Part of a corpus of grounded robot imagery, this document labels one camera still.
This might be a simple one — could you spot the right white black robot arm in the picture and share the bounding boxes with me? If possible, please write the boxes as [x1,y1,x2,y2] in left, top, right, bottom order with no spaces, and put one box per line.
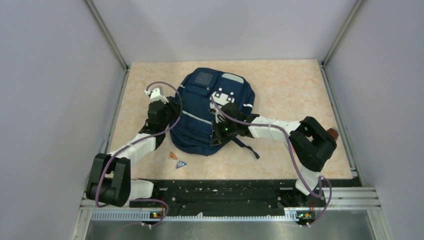
[210,100,338,206]

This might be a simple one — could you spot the brown leather pouch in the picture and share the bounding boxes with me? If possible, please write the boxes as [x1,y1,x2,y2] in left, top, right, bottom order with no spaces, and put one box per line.
[327,127,340,141]

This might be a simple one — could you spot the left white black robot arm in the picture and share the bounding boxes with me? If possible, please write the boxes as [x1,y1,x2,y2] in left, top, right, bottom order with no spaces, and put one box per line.
[85,100,182,208]

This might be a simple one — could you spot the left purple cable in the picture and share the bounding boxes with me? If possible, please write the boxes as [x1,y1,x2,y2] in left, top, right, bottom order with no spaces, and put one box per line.
[94,81,183,229]

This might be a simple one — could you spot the blue triangular eraser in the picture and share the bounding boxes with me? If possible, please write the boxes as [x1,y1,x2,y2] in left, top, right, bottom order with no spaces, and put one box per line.
[175,160,187,169]

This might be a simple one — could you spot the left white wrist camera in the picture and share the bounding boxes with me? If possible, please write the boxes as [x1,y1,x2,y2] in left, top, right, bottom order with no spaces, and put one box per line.
[144,86,169,104]

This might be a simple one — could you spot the small orange eraser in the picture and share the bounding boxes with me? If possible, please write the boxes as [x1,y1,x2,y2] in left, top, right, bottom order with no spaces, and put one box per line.
[169,151,178,160]

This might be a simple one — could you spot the navy blue student backpack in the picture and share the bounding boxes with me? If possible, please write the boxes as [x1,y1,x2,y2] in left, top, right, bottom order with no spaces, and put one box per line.
[169,67,256,156]

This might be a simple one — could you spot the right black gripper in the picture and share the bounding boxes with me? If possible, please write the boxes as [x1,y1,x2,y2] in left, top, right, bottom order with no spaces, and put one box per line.
[211,117,237,145]

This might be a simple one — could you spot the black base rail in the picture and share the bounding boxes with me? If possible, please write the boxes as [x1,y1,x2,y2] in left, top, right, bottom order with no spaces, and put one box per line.
[129,179,325,217]

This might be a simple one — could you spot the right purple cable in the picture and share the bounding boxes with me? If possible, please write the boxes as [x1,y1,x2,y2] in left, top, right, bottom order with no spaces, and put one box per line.
[209,96,333,229]

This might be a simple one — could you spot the purple cable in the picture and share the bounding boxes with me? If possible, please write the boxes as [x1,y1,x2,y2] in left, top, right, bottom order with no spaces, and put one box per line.
[94,81,183,229]
[209,96,333,229]

